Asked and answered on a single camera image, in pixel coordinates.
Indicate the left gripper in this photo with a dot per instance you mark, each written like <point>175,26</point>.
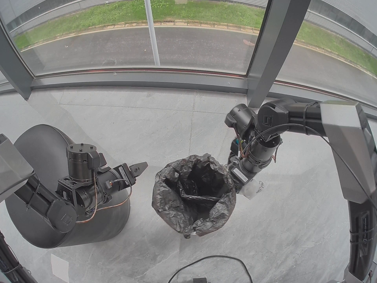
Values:
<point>117,178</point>

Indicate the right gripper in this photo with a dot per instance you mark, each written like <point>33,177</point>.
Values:
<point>259,155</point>

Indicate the black plastic bag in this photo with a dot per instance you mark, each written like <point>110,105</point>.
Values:
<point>165,199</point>

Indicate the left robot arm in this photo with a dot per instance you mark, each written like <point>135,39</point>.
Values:
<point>61,214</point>

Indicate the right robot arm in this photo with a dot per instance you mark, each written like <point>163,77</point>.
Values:
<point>341,128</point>

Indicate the window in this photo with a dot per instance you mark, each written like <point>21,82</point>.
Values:
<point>278,40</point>

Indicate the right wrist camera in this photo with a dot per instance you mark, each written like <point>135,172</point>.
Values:
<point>234,146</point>

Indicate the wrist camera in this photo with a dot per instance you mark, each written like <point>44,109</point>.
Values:
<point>234,146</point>
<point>98,160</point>

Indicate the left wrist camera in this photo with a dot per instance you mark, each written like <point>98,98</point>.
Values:
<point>98,160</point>

